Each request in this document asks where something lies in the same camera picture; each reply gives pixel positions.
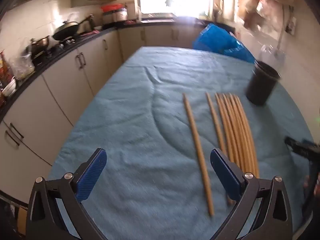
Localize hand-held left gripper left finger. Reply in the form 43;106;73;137
26;148;108;240

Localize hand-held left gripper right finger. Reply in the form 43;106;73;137
210;148;293;240

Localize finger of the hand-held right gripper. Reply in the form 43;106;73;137
285;136;320;160

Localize wooden chopstick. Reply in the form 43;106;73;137
182;93;215;217
205;92;234;205

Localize bundle of wooden chopsticks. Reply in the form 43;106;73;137
215;93;260;180

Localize dark cylindrical utensil holder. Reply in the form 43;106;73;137
245;60;282;106

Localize beige kitchen base cabinets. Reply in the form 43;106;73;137
0;26;213;205

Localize light blue towel tablecloth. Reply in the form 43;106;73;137
49;46;314;240

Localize clear glass pitcher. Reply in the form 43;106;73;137
257;44;287;73

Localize white bowl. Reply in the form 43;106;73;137
1;77;17;97

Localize clear bag of food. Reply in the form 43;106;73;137
9;52;35;80

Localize gas stove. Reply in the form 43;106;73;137
32;36;78;55

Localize black kitchen countertop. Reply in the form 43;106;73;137
0;17;235;120

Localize blue plastic bag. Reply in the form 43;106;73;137
192;23;255;63

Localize red food package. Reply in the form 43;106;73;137
0;51;14;88

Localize steel pot with lid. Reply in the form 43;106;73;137
25;36;50;55

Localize clear plastic bag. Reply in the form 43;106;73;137
256;0;285;23

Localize dark wok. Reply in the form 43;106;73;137
51;16;94;42

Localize brown paper bag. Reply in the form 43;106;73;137
237;0;260;28

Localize steel countertop appliance box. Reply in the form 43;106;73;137
102;9;128;23

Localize white cutting board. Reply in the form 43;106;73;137
222;0;235;22

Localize red plastic basin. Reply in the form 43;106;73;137
101;4;124;12

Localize black power cable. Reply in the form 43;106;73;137
276;5;295;53

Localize wall socket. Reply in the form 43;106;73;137
285;16;298;34

